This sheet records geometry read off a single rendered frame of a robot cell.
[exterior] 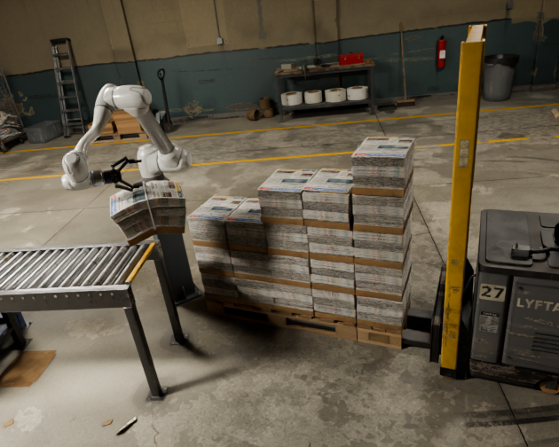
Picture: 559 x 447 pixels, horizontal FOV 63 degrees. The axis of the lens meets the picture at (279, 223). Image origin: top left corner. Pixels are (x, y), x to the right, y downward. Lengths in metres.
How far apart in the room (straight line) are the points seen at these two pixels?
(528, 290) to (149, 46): 8.55
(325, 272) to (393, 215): 0.62
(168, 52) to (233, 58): 1.31
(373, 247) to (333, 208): 0.33
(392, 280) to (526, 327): 0.73
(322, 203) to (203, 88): 7.25
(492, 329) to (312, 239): 1.11
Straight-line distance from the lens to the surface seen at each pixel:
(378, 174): 2.51
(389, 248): 2.69
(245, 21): 9.38
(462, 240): 2.39
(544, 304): 2.63
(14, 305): 2.96
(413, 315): 3.27
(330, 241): 2.77
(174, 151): 3.17
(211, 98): 9.69
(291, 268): 2.96
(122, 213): 2.62
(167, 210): 2.63
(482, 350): 2.83
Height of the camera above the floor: 2.09
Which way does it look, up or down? 26 degrees down
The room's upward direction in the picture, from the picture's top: 7 degrees counter-clockwise
